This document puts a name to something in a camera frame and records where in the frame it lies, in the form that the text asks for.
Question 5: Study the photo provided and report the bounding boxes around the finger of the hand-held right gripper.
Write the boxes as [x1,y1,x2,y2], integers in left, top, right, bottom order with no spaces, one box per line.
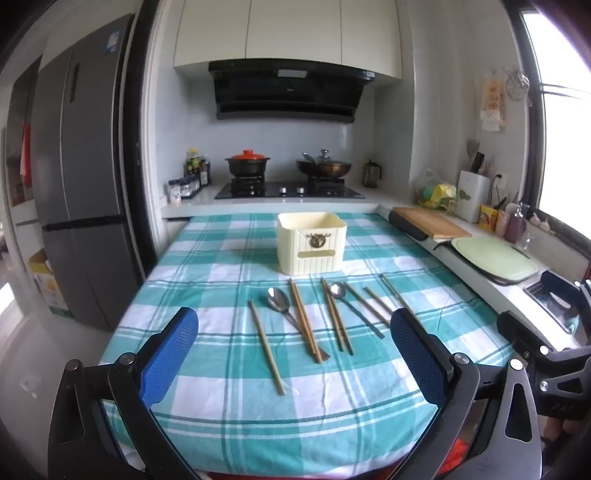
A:
[498,310,561,366]
[539,270,591,334]

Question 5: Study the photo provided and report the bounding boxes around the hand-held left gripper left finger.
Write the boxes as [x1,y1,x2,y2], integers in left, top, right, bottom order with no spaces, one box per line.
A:
[48,307,200,480]

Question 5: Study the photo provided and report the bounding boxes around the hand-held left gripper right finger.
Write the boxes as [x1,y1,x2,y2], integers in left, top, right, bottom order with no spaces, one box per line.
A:
[390,308,544,480]

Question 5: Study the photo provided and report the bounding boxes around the wooden chopstick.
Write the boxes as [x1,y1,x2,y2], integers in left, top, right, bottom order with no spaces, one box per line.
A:
[291,278,323,363]
[344,281,392,325]
[363,287,394,315]
[323,278,355,356]
[321,278,345,352]
[380,274,407,309]
[288,279,319,364]
[248,300,287,397]

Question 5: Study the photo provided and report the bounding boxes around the steel spoon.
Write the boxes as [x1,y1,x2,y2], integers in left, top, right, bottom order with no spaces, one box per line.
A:
[267,287,331,362]
[329,282,386,340]

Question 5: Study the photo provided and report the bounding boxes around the cream ribbed storage box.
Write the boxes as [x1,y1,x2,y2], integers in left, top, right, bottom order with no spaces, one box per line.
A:
[277,212,348,276]

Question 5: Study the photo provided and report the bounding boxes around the person's right hand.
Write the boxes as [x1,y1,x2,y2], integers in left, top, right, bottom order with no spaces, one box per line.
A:
[542,416,583,457]

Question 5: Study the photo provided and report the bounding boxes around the steel sink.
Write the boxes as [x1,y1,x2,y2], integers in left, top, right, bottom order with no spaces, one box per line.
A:
[524,277,574,334]

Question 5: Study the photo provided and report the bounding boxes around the green cutting board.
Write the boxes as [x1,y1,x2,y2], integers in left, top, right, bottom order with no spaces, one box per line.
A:
[451,236,540,281]

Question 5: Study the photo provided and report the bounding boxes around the purple cup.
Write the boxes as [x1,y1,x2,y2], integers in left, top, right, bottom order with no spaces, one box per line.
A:
[505,212,527,243]

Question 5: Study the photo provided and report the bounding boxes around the teal plaid tablecloth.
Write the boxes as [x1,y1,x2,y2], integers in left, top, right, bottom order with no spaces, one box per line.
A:
[99,212,515,476]

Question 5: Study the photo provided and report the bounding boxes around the white utensil holder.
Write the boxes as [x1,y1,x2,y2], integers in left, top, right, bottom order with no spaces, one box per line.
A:
[457,170,491,222]

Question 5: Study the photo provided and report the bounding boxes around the wooden cutting board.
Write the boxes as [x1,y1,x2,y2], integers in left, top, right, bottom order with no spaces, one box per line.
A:
[392,207,472,240]

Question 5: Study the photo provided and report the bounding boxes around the cardboard box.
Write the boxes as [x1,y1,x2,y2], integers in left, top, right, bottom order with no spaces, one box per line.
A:
[28,249,75,319]

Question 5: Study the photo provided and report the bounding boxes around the plastic bag yellow green contents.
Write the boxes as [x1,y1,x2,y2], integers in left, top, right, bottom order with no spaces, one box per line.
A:
[412,168,459,211]

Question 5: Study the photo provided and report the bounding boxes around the black gas stove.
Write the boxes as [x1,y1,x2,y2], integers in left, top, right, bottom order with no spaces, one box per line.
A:
[215,181,365,200]

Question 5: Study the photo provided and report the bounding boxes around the black clay pot red lid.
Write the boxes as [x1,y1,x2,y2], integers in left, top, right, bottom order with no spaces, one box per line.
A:
[225,149,271,177]

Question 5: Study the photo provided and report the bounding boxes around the dark wok with glass lid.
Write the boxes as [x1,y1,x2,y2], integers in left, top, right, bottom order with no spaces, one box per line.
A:
[295,149,354,178]

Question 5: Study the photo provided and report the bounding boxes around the grey refrigerator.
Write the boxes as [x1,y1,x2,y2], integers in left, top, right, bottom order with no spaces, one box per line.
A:
[30,14,148,330]

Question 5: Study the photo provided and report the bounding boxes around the red hanging cloth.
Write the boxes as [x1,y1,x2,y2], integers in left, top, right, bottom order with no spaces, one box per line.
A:
[20,124,33,182]

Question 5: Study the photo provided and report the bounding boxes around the black range hood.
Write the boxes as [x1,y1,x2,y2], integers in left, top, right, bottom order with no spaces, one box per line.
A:
[208,60,376,124]

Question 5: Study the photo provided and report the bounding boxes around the window frame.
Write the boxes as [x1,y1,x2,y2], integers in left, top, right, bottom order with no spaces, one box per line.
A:
[517,7,591,243]

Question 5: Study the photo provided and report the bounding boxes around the hanging wall calendar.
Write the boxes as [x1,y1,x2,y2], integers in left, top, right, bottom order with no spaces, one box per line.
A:
[478,76,507,133]

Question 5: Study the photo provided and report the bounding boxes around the wire wall ornament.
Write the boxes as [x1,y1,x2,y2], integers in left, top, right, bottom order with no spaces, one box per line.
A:
[502,67,532,100]

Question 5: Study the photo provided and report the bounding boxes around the white wall cabinet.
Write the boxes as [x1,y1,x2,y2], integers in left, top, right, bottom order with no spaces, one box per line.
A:
[173,0,416,81]

